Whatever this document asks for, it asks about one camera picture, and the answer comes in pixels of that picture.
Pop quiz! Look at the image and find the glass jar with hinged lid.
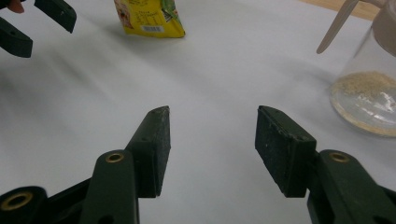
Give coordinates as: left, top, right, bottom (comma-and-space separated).
316, 0, 396, 138

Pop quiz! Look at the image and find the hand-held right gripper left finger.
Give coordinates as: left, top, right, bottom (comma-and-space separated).
78, 105, 172, 224

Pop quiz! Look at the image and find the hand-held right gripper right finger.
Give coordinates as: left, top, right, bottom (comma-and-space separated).
254, 105, 396, 224

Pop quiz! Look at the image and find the yellow green spout pouch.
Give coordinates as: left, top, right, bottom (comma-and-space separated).
113, 0, 187, 39

